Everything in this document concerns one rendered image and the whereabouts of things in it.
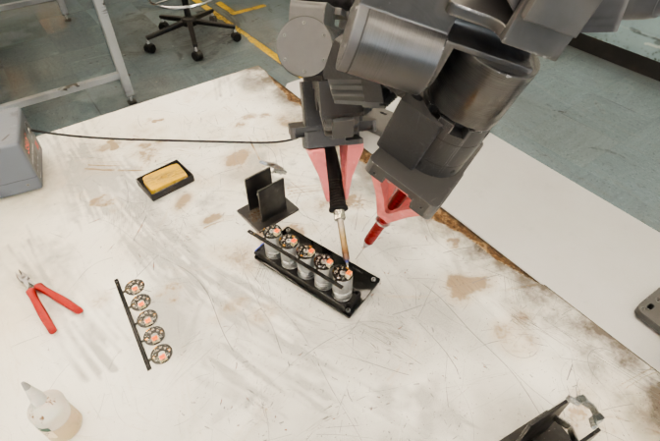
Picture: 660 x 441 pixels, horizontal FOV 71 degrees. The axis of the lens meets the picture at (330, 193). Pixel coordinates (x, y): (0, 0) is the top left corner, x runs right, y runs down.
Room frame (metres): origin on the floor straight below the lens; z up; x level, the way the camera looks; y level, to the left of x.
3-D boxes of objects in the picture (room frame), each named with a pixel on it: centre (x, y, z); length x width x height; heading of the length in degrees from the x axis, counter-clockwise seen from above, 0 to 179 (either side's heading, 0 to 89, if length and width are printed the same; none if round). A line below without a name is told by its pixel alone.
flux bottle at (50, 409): (0.19, 0.27, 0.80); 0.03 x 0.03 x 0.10
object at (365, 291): (0.39, 0.02, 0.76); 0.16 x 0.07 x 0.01; 53
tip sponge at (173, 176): (0.57, 0.27, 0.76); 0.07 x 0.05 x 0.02; 133
